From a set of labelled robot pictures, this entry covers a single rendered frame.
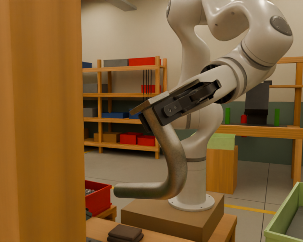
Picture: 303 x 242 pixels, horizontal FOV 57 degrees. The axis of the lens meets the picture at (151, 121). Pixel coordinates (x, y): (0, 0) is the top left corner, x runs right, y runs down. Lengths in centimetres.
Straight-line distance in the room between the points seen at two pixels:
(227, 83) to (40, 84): 29
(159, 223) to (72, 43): 86
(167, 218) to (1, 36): 90
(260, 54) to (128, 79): 647
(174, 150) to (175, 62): 610
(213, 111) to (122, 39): 616
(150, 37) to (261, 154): 357
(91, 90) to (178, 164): 648
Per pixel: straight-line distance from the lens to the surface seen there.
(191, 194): 114
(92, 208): 141
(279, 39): 53
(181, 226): 105
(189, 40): 97
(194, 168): 111
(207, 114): 108
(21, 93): 27
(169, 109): 40
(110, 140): 669
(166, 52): 659
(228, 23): 66
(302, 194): 157
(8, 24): 27
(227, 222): 128
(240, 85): 52
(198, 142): 109
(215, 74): 45
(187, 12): 96
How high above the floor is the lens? 138
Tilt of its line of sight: 5 degrees down
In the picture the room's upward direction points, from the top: straight up
